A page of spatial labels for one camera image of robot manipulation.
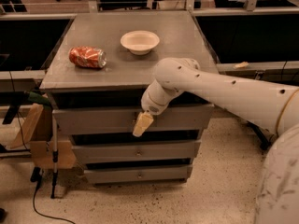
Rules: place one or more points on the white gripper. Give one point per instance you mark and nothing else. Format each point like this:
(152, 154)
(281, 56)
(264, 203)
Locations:
(150, 104)

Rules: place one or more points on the grey top drawer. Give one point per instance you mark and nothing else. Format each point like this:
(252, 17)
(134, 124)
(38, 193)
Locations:
(122, 119)

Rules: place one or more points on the grey drawer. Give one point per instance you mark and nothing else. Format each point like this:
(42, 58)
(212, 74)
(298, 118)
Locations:
(122, 119)
(126, 175)
(148, 151)

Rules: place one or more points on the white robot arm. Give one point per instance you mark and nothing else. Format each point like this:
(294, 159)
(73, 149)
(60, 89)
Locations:
(271, 106)

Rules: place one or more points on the grey middle drawer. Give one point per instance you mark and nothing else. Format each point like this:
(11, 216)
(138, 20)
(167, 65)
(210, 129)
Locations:
(148, 151)

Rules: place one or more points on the grey bottom drawer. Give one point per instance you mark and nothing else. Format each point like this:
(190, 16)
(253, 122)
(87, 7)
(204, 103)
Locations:
(126, 175)

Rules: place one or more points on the grey drawer cabinet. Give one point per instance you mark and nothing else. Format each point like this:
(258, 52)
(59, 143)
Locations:
(125, 77)

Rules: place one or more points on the white paper bowl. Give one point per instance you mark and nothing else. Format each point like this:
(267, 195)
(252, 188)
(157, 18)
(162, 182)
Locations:
(140, 42)

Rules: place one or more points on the crushed orange soda can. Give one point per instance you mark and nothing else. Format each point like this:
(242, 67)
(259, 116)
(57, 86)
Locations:
(88, 57)

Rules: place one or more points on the cardboard box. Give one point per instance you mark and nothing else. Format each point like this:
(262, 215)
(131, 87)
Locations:
(36, 134)

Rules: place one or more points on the small cream scrap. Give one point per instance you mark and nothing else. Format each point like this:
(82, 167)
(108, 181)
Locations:
(241, 65)

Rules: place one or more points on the black stand base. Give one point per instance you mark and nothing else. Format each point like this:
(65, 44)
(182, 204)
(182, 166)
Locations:
(265, 144)

